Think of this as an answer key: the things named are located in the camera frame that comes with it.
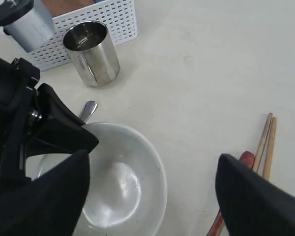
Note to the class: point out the silver metal spoon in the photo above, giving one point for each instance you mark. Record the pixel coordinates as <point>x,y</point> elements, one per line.
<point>87,111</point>

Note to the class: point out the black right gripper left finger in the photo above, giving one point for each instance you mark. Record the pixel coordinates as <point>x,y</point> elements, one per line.
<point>52,204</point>

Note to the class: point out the wooden chopstick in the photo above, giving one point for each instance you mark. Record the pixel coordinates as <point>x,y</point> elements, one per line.
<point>270,149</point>
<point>262,143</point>

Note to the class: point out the brown plate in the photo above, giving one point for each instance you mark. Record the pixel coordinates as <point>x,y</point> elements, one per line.
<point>60,7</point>

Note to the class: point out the cream ceramic bowl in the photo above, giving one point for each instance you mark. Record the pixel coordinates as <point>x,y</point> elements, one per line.
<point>128,187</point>

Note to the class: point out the white perforated plastic basket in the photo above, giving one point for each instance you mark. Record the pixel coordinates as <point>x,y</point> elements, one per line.
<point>118,15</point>

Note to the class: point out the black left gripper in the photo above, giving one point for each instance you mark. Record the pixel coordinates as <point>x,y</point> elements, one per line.
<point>55,130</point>

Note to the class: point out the red-brown wooden spoon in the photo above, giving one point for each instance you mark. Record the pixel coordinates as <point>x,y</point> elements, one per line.
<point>247,158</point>

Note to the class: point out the shiny steel cup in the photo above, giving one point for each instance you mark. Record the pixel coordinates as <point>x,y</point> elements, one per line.
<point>91,51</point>

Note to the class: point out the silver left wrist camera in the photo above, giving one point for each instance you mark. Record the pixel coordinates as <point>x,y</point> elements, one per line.
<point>28,22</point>

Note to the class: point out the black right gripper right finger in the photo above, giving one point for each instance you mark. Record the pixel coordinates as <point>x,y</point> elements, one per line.
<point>251,205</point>

